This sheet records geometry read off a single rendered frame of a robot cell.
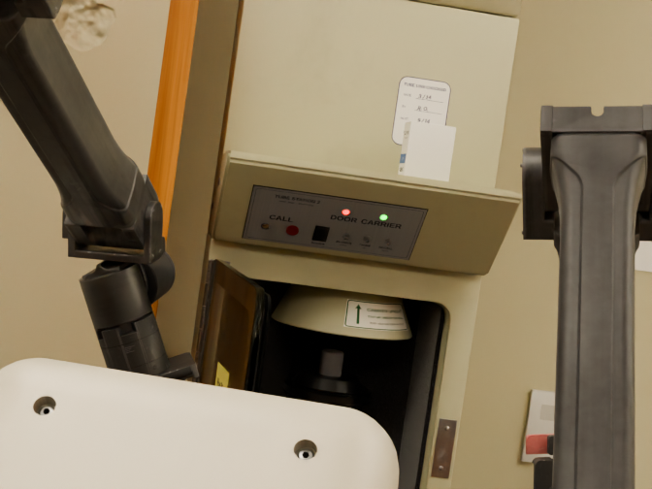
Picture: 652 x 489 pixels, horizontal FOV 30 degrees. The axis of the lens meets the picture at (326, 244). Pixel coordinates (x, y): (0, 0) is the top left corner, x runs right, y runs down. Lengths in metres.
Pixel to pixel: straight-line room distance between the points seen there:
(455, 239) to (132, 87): 0.64
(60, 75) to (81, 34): 0.89
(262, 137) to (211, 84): 0.44
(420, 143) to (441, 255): 0.14
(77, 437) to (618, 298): 0.36
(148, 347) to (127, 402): 0.57
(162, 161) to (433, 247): 0.32
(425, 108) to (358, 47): 0.10
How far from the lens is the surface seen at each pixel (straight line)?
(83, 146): 0.99
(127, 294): 1.14
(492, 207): 1.33
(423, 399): 1.50
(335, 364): 1.50
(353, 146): 1.40
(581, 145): 0.83
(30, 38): 0.88
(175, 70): 1.30
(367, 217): 1.33
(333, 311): 1.43
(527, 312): 1.91
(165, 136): 1.29
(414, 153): 1.33
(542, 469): 1.27
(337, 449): 0.56
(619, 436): 0.74
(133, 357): 1.14
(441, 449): 1.46
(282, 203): 1.31
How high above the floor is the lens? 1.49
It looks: 3 degrees down
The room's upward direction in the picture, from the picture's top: 8 degrees clockwise
